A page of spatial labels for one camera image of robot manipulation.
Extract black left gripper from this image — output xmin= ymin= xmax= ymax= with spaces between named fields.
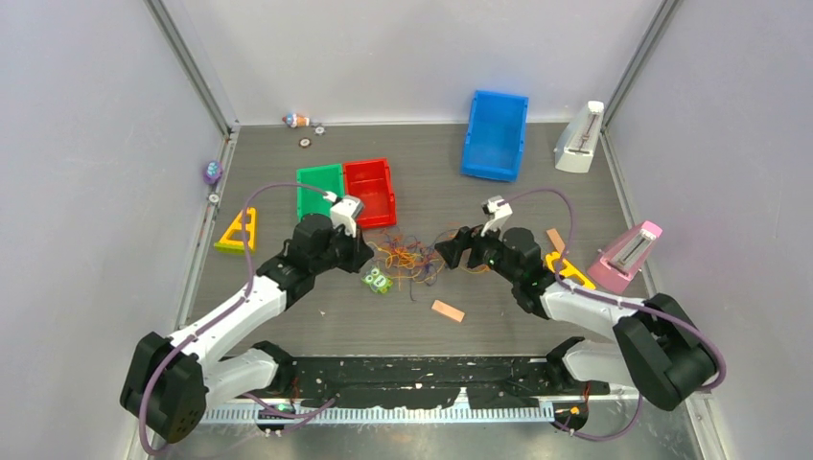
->
xmin=312 ymin=220 xmax=373 ymax=275

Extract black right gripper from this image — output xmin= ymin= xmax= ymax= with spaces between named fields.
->
xmin=435 ymin=217 xmax=521 ymax=285

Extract orange cable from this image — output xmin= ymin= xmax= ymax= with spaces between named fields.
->
xmin=366 ymin=229 xmax=490 ymax=284

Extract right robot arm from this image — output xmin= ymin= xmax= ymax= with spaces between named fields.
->
xmin=435 ymin=226 xmax=724 ymax=411

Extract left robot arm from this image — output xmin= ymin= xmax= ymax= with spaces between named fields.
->
xmin=120 ymin=214 xmax=373 ymax=444

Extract wooden block near right arm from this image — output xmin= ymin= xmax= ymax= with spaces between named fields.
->
xmin=546 ymin=228 xmax=566 ymax=255

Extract green frog toy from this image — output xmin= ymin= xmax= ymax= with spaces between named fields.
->
xmin=361 ymin=266 xmax=393 ymax=294

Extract green plastic bin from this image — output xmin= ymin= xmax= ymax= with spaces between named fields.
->
xmin=296 ymin=164 xmax=345 ymax=220

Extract wooden block front centre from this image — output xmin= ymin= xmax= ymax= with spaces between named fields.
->
xmin=431 ymin=300 xmax=465 ymax=323

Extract red plastic bin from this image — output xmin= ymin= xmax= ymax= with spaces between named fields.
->
xmin=342 ymin=158 xmax=397 ymax=229

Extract yellow triangle toy right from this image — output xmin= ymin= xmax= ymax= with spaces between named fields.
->
xmin=544 ymin=251 xmax=596 ymax=289

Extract yellow triangle toy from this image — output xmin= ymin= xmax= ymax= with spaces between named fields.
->
xmin=213 ymin=207 xmax=257 ymax=254
xmin=544 ymin=251 xmax=596 ymax=289

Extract blue plastic bin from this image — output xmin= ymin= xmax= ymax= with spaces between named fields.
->
xmin=460 ymin=90 xmax=529 ymax=182

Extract yellow triangle toy left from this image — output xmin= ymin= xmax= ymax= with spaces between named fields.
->
xmin=213 ymin=207 xmax=257 ymax=254

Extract small clown figurine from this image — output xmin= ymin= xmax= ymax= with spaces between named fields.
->
xmin=282 ymin=112 xmax=311 ymax=128

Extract purple round toy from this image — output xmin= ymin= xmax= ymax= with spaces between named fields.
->
xmin=202 ymin=160 xmax=223 ymax=186

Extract pink metronome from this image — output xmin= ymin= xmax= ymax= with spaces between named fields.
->
xmin=588 ymin=220 xmax=662 ymax=294

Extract white metronome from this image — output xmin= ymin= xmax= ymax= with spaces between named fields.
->
xmin=554 ymin=101 xmax=605 ymax=173

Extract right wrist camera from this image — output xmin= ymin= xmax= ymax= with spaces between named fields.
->
xmin=480 ymin=195 xmax=513 ymax=237

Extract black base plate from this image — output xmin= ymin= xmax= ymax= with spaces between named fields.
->
xmin=250 ymin=356 xmax=610 ymax=410

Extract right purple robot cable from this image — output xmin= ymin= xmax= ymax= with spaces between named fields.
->
xmin=501 ymin=187 xmax=728 ymax=442

